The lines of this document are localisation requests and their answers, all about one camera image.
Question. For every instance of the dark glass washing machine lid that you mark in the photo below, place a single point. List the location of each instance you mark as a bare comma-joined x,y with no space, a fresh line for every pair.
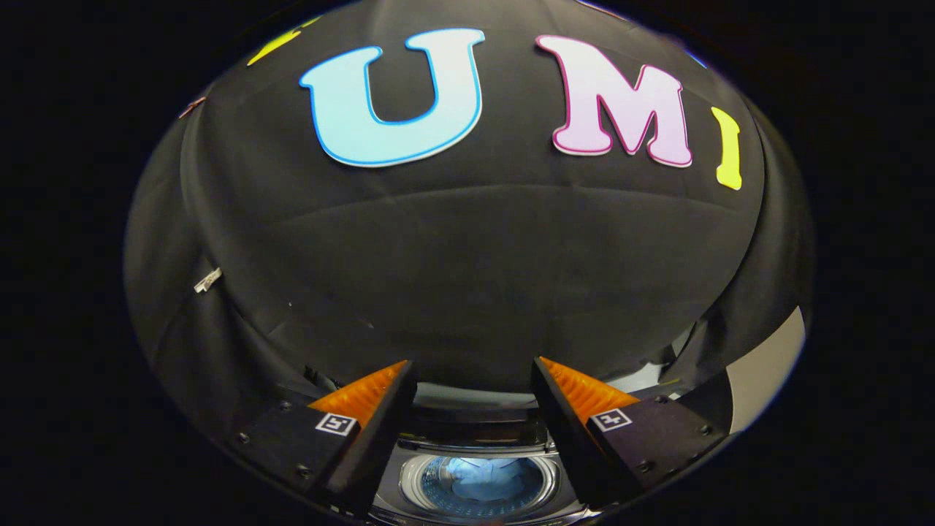
475,420

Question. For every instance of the light blue polo shirt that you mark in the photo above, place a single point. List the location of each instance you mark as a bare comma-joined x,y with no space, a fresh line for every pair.
486,478

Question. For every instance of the silver grey washing machine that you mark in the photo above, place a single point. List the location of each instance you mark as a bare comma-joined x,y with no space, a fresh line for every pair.
409,504

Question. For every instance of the black backdrop cloth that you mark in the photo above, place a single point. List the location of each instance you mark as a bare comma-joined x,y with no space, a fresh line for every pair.
467,256

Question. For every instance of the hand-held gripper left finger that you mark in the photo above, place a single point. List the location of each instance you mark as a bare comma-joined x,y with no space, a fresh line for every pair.
376,438

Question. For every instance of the pink clip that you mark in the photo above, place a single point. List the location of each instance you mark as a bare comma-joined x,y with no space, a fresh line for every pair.
191,107

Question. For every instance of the white clip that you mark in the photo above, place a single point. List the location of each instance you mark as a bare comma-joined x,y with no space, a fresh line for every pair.
207,280

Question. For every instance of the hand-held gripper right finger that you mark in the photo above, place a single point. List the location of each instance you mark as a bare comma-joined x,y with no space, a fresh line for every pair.
566,431

